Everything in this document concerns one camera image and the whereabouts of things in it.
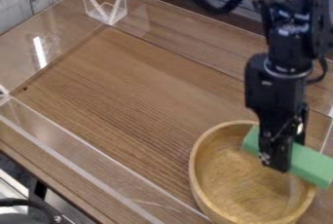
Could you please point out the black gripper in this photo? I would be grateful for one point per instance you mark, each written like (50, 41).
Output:
(278, 100)

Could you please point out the green rectangular block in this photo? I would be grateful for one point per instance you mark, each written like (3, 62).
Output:
(310, 164)

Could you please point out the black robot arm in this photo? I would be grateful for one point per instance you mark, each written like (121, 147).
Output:
(299, 33)

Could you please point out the brown wooden bowl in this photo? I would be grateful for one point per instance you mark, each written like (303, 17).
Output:
(235, 189)

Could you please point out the clear acrylic tray wall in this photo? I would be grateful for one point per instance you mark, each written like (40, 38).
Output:
(106, 189)

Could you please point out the clear acrylic corner bracket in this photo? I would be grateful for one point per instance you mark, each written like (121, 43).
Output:
(106, 12)

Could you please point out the black metal table bracket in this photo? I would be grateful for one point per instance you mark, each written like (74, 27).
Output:
(45, 213)

